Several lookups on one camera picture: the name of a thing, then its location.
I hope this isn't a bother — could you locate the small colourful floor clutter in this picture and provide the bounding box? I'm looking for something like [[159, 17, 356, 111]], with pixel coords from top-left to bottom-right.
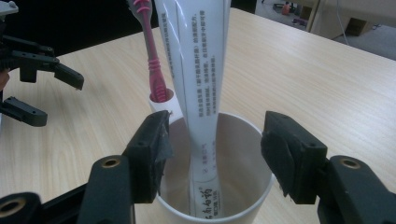
[[272, 1, 310, 28]]

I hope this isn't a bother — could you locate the thin white cable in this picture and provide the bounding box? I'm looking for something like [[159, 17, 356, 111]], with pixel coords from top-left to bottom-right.
[[335, 0, 350, 45]]

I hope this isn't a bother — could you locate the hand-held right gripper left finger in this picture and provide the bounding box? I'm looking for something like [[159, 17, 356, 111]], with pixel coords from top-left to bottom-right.
[[122, 109, 175, 205]]

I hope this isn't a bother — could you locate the white cup with side holder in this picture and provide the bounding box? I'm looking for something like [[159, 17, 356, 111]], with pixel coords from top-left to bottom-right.
[[148, 88, 276, 224]]

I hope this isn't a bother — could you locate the beige wooden bench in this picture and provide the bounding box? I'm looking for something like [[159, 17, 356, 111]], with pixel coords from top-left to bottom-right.
[[305, 0, 396, 40]]

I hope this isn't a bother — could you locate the white toothpaste tube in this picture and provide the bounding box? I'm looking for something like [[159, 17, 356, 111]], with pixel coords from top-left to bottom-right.
[[154, 0, 233, 219]]

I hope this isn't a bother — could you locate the black curtain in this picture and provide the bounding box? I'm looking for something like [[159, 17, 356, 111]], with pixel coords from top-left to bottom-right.
[[0, 0, 160, 58]]

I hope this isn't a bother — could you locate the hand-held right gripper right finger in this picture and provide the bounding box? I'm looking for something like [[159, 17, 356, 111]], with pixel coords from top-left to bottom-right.
[[260, 110, 329, 205]]

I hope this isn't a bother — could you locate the pink toothbrush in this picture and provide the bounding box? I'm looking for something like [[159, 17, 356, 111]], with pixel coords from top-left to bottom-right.
[[126, 0, 169, 104]]

